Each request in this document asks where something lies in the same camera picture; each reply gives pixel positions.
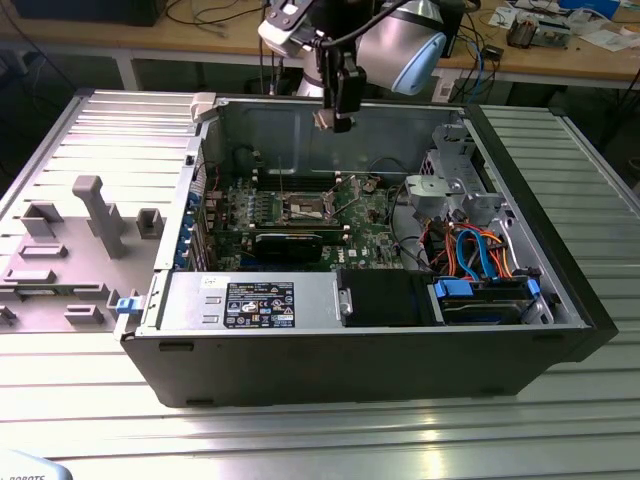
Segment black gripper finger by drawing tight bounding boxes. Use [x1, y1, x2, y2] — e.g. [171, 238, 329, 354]
[322, 46, 337, 113]
[333, 49, 369, 134]

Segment metal socket cover frame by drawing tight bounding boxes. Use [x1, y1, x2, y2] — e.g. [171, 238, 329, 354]
[322, 177, 360, 222]

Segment black RAM slot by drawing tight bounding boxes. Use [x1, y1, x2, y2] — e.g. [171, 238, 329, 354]
[253, 177, 343, 193]
[253, 222, 349, 231]
[253, 227, 350, 238]
[253, 169, 342, 184]

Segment CPU socket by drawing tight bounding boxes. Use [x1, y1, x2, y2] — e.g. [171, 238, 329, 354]
[278, 189, 335, 224]

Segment tall black box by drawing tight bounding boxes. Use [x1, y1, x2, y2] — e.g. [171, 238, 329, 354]
[442, 0, 467, 59]

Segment wooden workbench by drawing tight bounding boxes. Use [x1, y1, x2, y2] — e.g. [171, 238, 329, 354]
[0, 0, 640, 91]

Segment silver drive bay cage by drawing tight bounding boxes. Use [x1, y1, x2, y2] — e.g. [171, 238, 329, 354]
[403, 123, 506, 224]

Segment green motherboard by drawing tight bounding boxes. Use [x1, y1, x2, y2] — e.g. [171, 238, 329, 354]
[199, 172, 406, 274]

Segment printed paper sheet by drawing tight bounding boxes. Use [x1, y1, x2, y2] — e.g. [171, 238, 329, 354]
[488, 3, 526, 29]

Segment black graphics card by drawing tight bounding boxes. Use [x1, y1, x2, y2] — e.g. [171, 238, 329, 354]
[253, 232, 324, 264]

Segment brown wound coil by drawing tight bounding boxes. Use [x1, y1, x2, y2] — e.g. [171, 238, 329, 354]
[506, 12, 540, 50]

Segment grey metal device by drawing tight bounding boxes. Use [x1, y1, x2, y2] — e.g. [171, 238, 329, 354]
[534, 17, 574, 50]

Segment black fan shroud box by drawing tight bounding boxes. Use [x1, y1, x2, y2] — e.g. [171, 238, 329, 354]
[337, 269, 446, 329]

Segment black label sticker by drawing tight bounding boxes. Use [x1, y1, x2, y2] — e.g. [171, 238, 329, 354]
[226, 281, 297, 330]

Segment blue flat box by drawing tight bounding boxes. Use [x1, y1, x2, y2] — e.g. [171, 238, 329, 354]
[558, 0, 622, 16]

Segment hard disk in blue carrier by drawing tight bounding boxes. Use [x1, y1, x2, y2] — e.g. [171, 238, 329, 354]
[432, 279, 542, 326]

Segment white paper sheet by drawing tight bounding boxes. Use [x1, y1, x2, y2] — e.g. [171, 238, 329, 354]
[579, 27, 639, 52]

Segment black monitor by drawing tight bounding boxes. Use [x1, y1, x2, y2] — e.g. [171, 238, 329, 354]
[9, 0, 161, 27]

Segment silver power supply unit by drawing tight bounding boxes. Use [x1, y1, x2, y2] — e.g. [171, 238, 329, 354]
[159, 272, 346, 334]

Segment grey parts rack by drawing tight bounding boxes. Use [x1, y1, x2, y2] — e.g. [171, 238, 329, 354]
[0, 174, 166, 334]

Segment black open PC case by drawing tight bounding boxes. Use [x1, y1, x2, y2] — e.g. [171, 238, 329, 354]
[113, 88, 619, 410]

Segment white teach pendant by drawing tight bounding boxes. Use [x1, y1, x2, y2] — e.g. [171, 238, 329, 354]
[0, 449, 76, 480]

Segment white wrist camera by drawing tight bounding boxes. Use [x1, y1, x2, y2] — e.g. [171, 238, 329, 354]
[257, 0, 317, 59]

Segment black looped cable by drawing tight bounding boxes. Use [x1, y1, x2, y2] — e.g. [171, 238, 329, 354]
[372, 157, 431, 274]

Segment red thin wire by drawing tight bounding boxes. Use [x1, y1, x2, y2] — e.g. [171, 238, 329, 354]
[194, 162, 222, 194]

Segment blue SATA wire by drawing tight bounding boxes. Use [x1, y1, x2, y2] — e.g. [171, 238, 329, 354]
[455, 227, 501, 284]

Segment orange wire bundle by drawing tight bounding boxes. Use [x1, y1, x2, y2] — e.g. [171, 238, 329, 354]
[423, 222, 522, 281]

